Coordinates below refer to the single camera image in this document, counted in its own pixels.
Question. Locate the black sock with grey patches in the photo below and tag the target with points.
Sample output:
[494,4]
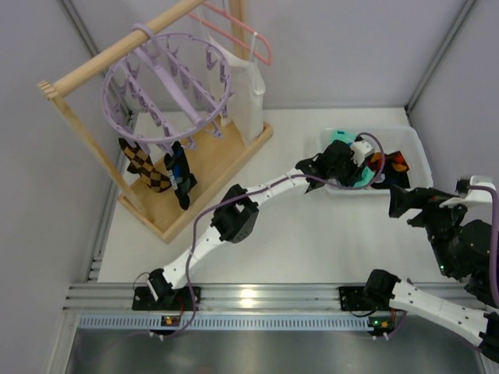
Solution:
[385,181]

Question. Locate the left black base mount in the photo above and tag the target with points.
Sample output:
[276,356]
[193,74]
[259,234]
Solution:
[175,300]

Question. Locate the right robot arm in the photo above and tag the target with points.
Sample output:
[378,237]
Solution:
[462,229]

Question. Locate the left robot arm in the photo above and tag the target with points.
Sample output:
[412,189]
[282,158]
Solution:
[233,219]

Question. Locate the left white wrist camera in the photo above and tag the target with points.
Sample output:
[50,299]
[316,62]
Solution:
[361,150]

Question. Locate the white plastic basket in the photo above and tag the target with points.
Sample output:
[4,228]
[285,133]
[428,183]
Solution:
[393,138]

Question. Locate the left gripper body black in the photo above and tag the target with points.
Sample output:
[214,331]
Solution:
[352,171]

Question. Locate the black blue sock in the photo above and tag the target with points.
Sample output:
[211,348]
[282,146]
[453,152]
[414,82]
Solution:
[181,178]

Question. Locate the grey slotted cable duct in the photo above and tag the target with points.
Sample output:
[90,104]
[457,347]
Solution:
[234,322]

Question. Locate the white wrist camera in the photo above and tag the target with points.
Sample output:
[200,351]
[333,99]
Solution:
[361,150]
[471,191]

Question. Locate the white garment on hanger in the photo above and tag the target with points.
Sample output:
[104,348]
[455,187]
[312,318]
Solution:
[245,106]

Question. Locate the black tan argyle sock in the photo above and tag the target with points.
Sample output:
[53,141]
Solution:
[141,164]

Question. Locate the mint green sock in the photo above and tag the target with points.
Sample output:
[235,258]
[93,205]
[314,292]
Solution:
[342,135]
[360,179]

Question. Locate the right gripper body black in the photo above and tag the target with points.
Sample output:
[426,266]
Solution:
[417,200]

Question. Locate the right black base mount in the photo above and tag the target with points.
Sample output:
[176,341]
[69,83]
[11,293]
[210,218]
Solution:
[352,299]

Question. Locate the purple round clip hanger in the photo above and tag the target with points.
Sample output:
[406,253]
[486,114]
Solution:
[201,107]

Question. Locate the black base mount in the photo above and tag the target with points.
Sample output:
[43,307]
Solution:
[175,300]
[352,299]

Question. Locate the pink clothes hanger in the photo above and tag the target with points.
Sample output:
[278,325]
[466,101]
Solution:
[242,35]

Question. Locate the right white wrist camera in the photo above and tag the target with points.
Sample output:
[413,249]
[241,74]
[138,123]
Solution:
[471,191]

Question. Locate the aluminium mounting rail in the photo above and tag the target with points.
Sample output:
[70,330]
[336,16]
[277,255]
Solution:
[116,297]

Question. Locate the black red yellow argyle sock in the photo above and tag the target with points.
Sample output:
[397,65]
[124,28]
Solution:
[392,162]

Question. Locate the wooden clothes rack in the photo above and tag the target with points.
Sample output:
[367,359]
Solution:
[213,162]

